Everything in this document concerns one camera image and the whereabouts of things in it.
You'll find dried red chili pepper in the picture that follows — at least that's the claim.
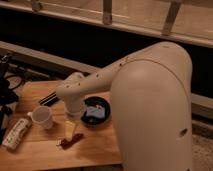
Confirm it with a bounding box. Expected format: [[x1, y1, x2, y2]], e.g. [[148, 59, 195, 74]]
[[59, 133, 84, 149]]

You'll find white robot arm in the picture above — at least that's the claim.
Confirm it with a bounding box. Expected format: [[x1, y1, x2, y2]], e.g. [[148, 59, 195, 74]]
[[57, 42, 193, 171]]

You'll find black bowl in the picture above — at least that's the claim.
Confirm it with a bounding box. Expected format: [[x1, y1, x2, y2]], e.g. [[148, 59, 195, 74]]
[[81, 96, 111, 126]]

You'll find black rectangular box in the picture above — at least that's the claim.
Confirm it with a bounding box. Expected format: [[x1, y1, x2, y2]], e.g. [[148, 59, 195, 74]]
[[39, 92, 59, 107]]

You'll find blue sponge piece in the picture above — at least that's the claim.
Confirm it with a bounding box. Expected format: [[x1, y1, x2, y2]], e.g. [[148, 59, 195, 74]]
[[86, 105, 105, 119]]

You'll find black camera tripod stand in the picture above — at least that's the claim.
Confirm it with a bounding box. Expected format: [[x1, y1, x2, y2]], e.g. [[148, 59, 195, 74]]
[[0, 59, 19, 145]]

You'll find black cable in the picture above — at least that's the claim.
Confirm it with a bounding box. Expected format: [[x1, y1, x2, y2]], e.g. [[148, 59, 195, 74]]
[[3, 73, 26, 92]]

